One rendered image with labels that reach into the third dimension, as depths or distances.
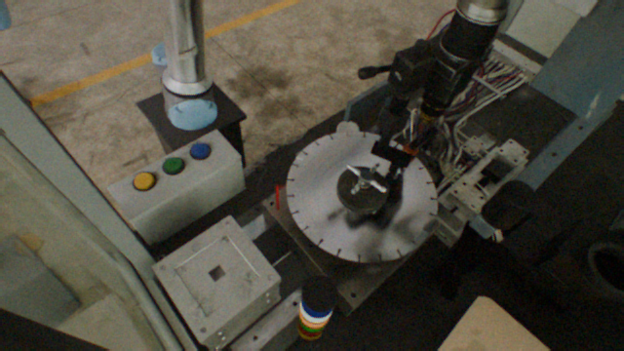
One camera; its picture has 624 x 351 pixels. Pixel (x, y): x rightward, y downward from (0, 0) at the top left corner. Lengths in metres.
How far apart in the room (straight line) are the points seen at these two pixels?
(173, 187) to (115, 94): 1.69
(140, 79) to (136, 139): 0.49
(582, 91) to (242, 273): 0.65
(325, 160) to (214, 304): 0.37
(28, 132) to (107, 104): 1.96
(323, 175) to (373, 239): 0.18
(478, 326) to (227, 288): 0.57
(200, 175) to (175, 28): 0.32
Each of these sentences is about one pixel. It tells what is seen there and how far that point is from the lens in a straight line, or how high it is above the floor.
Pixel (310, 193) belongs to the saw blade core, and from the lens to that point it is 0.76.
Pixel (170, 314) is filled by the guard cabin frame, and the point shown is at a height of 0.79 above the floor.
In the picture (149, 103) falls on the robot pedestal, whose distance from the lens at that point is 1.27.
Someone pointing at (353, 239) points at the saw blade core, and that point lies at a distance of 0.73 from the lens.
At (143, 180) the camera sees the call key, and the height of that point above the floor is 0.91.
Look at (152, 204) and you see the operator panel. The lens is 0.86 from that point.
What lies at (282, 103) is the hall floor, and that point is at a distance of 2.27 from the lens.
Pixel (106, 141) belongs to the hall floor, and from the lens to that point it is 2.27.
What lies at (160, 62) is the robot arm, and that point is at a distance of 1.05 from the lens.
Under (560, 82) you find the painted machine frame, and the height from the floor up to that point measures 1.25.
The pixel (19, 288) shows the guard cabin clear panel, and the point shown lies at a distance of 0.29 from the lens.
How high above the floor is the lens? 1.60
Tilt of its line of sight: 56 degrees down
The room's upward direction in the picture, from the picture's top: 8 degrees clockwise
